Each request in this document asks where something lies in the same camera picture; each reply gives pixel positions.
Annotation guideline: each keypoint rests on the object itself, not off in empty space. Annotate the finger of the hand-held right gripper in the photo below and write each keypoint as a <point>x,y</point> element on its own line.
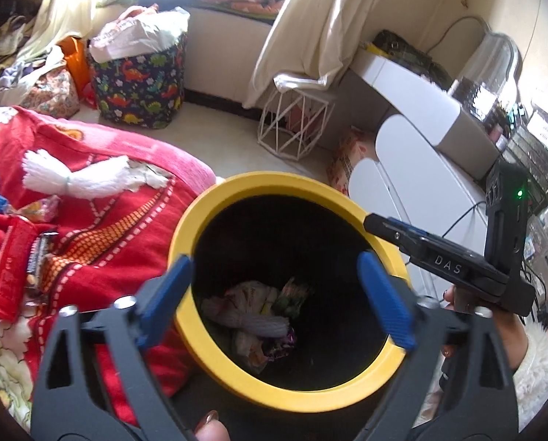
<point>388,234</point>
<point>407,226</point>

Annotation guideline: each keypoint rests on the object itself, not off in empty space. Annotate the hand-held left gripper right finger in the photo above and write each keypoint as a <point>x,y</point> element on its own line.
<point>386,303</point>

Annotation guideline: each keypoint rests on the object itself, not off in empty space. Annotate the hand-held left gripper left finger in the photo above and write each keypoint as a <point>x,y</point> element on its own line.
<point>164,294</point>

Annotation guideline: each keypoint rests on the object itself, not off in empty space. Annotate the yellow rimmed black trash bin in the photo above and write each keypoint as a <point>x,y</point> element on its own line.
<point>200,344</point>

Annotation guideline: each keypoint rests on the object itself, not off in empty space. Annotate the green snack wrapper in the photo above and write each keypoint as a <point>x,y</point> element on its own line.
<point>293,295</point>

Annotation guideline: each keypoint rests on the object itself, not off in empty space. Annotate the white yarn tassel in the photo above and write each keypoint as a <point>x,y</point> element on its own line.
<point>72,177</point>
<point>267,324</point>

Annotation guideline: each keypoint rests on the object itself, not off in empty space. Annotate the purple candy wrapper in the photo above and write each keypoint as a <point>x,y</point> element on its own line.
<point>279,345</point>

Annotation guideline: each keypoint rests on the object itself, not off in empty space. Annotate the black silver wrapper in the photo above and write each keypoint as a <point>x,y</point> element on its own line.
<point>42,262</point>

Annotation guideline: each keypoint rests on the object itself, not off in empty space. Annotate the red snack packet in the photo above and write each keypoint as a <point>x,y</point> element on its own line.
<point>14,266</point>

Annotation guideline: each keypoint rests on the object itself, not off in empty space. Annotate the clear orange candy wrapper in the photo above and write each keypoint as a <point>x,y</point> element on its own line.
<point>35,209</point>

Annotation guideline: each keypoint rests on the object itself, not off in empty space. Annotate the person's right forearm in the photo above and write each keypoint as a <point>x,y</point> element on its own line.
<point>542,367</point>

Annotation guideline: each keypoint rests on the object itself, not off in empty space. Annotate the person's right hand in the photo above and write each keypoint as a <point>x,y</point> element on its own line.
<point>508,330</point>

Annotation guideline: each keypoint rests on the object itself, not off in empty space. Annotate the person's left hand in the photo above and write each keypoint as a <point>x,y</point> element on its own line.
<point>212,428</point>

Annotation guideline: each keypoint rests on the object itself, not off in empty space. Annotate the red floral blanket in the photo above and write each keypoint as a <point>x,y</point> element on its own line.
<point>127,248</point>

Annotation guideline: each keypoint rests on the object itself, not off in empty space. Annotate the pink cardboard box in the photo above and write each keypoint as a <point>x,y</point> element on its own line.
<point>352,161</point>

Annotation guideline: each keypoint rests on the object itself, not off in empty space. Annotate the clear acrylic organiser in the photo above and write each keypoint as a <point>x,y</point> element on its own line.
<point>542,147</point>

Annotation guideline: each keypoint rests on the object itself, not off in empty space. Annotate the white dresser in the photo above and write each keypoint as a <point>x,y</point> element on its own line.
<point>411,115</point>

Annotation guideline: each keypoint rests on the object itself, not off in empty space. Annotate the wavy framed mirror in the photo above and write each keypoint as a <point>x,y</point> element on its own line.
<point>490,69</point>

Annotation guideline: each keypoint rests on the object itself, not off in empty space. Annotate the black bag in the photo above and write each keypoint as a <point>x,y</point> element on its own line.
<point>411,55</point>

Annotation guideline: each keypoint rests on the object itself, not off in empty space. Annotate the dinosaur print laundry basket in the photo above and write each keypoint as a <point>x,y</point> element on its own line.
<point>138,87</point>

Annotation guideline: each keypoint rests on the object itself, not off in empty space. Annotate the cream curtain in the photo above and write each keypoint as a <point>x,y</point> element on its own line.
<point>67,4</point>
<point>310,23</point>

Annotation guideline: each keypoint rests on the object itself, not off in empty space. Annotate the floral fabric bag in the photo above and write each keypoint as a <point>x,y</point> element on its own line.
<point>51,92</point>

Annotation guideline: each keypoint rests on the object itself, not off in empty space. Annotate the orange bag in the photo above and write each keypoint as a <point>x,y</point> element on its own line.
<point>74,66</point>

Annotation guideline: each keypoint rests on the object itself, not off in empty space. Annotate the white cloth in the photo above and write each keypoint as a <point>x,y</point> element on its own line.
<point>141,34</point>

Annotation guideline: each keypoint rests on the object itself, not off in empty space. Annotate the pile of dark clothes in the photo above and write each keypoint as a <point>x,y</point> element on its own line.
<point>12,14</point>

